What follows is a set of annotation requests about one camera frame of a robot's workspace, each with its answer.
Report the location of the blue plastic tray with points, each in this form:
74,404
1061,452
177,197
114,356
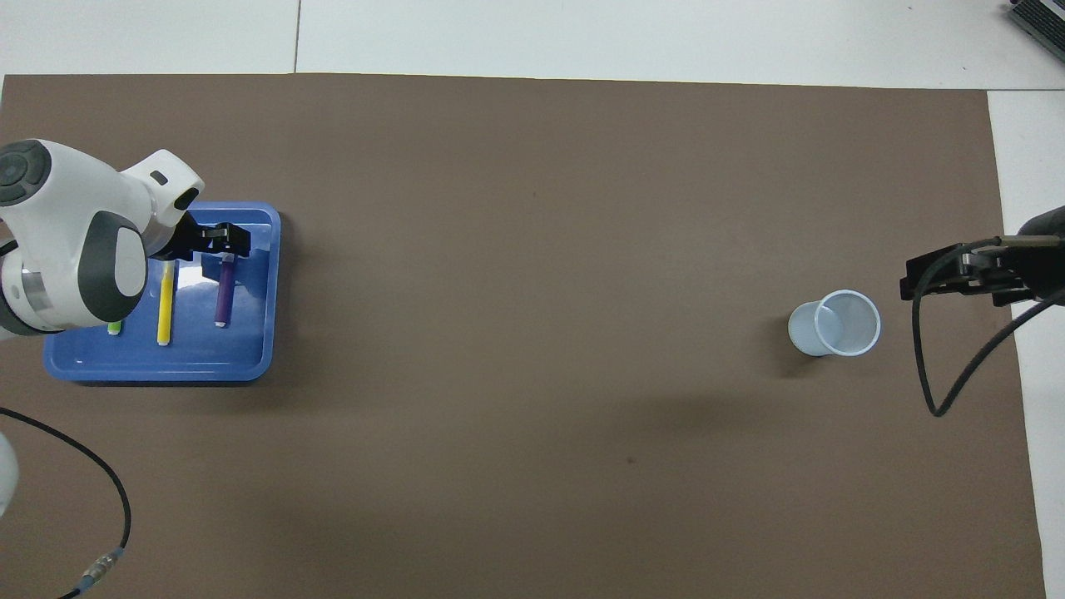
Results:
216,358

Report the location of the pale blue plastic cup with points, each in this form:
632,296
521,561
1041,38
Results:
803,329

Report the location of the purple pen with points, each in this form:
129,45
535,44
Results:
224,295

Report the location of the yellow pen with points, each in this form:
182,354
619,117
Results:
165,308

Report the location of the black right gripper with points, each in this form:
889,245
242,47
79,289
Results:
1036,266

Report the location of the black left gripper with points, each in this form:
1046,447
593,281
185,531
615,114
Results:
195,243

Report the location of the grey laptop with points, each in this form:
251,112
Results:
1044,21

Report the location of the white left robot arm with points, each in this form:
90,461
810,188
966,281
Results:
58,241

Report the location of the brown table mat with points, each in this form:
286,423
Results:
532,249

